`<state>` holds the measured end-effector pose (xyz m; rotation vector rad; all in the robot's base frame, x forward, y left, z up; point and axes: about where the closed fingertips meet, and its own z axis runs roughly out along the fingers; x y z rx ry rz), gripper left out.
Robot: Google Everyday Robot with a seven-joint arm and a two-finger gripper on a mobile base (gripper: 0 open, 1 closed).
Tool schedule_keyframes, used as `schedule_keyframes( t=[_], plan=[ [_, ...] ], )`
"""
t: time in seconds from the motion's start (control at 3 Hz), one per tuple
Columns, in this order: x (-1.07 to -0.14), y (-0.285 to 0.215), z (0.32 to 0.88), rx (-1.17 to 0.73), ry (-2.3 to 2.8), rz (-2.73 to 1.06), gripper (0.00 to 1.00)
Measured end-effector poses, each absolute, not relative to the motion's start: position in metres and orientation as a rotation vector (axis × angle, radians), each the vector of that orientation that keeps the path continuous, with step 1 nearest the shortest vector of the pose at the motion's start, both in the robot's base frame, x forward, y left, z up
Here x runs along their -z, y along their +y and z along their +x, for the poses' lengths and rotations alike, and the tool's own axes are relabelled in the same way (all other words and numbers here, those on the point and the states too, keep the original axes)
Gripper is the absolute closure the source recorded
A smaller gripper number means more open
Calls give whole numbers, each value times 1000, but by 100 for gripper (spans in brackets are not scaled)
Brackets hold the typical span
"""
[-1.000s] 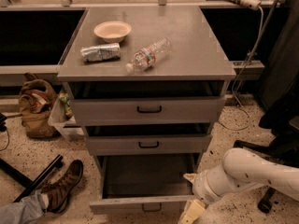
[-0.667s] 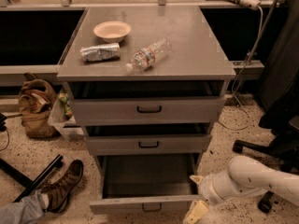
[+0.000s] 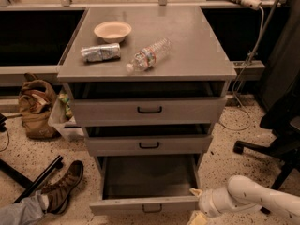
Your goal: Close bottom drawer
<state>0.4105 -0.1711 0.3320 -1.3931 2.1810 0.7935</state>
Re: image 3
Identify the yellowish foam gripper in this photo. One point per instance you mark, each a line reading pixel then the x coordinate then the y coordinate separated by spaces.
pixel 205 201

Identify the grey drawer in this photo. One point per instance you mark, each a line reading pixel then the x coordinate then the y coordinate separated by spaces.
pixel 144 103
pixel 148 184
pixel 147 140

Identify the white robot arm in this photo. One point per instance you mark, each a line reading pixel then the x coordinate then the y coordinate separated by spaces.
pixel 241 194

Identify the grey drawer cabinet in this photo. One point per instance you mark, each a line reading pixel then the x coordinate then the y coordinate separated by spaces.
pixel 196 54

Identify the brown laced shoe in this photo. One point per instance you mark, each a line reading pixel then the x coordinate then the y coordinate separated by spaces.
pixel 58 193

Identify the clear plastic water bottle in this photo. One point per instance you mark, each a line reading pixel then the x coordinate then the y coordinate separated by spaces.
pixel 149 56

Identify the black metal stand leg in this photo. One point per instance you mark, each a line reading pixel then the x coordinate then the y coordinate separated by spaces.
pixel 28 185

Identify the blue jeans leg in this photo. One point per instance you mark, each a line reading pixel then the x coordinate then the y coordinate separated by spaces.
pixel 26 212

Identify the black office chair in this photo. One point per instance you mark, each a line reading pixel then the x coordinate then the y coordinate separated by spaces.
pixel 283 119

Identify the beige paper bowl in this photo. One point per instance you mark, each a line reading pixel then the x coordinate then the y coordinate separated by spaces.
pixel 112 32

